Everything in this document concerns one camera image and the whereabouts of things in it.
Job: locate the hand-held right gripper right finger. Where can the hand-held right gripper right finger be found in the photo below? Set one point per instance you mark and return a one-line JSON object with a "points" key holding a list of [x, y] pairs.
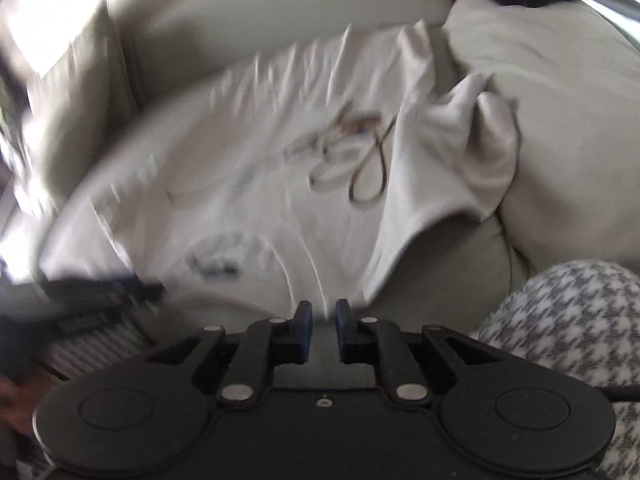
{"points": [[343, 334]]}

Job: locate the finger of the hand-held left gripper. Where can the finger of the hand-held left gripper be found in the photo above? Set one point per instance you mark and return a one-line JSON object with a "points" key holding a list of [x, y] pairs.
{"points": [[100, 287]]}

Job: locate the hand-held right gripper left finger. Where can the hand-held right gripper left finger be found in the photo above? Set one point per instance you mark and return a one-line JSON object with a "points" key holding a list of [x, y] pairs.
{"points": [[305, 334]]}

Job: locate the white t-shirt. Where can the white t-shirt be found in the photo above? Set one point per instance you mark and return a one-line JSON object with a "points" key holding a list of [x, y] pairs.
{"points": [[240, 160]]}

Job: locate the houndstooth pants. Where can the houndstooth pants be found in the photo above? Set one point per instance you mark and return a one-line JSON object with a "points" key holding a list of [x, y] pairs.
{"points": [[565, 330]]}

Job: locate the grey sofa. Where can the grey sofa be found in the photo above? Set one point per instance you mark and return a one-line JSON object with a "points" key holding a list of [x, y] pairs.
{"points": [[560, 110]]}

